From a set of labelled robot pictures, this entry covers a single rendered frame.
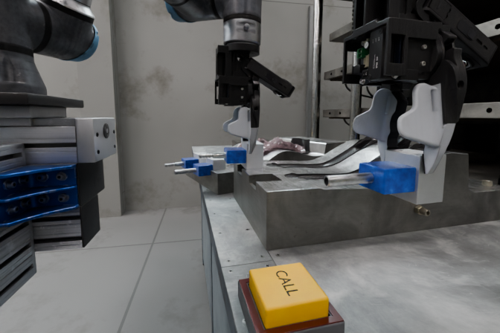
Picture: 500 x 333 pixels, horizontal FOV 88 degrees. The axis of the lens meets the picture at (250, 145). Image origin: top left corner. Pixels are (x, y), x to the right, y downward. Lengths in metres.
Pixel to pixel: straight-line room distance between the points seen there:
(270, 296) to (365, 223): 0.25
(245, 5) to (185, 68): 2.37
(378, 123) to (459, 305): 0.21
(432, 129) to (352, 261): 0.20
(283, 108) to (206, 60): 0.99
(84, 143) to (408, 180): 0.56
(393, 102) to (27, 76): 0.66
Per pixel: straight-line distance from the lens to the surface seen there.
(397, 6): 0.33
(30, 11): 0.76
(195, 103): 2.85
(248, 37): 0.53
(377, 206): 0.48
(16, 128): 0.67
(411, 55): 0.31
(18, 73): 0.70
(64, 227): 0.67
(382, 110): 0.36
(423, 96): 0.32
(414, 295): 0.38
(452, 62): 0.32
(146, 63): 2.94
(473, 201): 0.63
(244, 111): 0.51
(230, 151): 0.53
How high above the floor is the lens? 1.00
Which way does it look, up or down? 7 degrees down
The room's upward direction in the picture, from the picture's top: straight up
